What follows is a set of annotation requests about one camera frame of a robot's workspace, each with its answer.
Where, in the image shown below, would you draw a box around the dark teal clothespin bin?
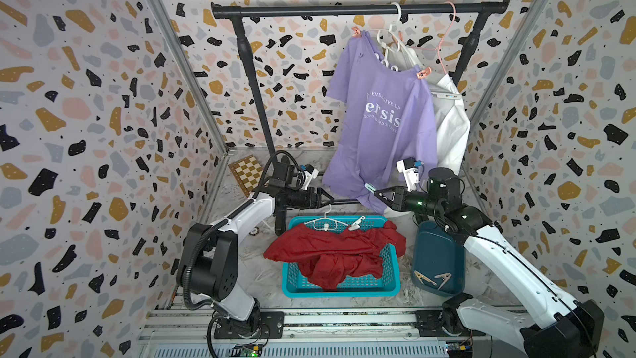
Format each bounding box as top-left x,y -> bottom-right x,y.
411,220 -> 465,298

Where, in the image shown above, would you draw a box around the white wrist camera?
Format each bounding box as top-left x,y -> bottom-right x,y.
301,165 -> 320,191
396,157 -> 423,192

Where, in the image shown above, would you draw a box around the aluminium corner profile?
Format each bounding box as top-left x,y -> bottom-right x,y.
469,0 -> 549,139
147,0 -> 228,156

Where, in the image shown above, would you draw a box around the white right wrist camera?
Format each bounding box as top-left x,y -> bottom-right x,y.
396,157 -> 423,192

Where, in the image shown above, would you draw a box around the red garment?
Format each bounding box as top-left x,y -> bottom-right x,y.
263,220 -> 407,292

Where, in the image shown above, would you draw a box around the teal laundry basket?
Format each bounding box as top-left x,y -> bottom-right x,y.
282,215 -> 401,298

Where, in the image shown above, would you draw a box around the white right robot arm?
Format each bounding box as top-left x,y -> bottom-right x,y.
366,167 -> 605,357

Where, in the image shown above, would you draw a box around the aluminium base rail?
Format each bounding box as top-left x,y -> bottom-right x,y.
136,307 -> 528,358

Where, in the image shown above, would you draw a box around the aluminium corner profile right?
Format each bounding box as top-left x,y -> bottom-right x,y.
469,0 -> 549,139

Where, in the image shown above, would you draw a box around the white printed t-shirt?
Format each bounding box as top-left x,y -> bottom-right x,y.
397,45 -> 471,217

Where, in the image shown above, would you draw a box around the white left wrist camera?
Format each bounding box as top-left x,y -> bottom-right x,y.
301,165 -> 320,191

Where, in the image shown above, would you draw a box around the pink wire hanger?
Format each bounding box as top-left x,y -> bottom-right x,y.
433,2 -> 458,76

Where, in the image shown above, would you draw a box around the dark grey clothes rack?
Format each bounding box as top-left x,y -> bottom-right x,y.
209,0 -> 511,235

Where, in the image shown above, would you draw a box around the aluminium corner profile left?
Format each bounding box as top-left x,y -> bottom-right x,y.
147,0 -> 228,156

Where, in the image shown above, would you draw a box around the white plastic hangers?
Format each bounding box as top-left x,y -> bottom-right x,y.
376,22 -> 417,71

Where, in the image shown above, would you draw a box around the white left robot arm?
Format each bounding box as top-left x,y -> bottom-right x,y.
177,152 -> 334,323

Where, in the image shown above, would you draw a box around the wooden chessboard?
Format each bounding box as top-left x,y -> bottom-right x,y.
229,155 -> 263,197

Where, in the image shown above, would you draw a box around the purple garment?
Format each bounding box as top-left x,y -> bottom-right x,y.
322,31 -> 438,214

